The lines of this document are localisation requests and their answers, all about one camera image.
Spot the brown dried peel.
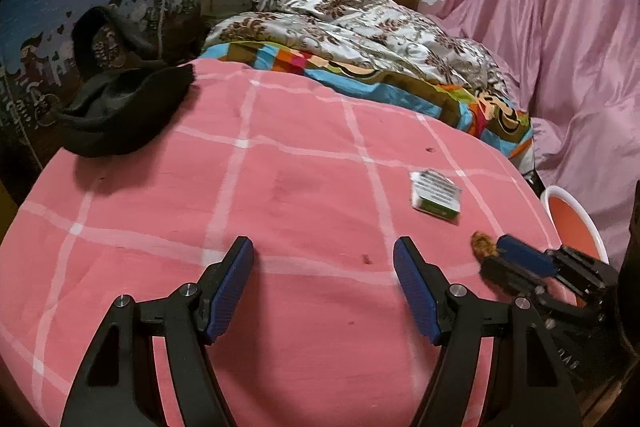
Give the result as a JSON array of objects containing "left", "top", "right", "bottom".
[{"left": 471, "top": 231, "right": 498, "bottom": 261}]

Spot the green white medicine box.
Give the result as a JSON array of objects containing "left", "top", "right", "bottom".
[{"left": 410, "top": 169, "right": 462, "bottom": 222}]

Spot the orange white trash bin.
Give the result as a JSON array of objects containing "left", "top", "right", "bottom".
[{"left": 539, "top": 184, "right": 611, "bottom": 308}]

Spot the colourful cartoon bedsheet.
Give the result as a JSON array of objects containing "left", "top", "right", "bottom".
[{"left": 203, "top": 41, "right": 535, "bottom": 174}]

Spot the pink plaid blanket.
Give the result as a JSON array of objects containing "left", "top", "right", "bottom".
[{"left": 1, "top": 60, "right": 560, "bottom": 426}]

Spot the pink curtain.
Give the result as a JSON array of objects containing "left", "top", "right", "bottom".
[{"left": 434, "top": 0, "right": 639, "bottom": 265}]

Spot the black cap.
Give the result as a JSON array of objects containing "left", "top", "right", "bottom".
[{"left": 58, "top": 6, "right": 195, "bottom": 158}]

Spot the floral white brown duvet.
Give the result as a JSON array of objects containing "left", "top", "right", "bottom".
[{"left": 204, "top": 0, "right": 508, "bottom": 95}]

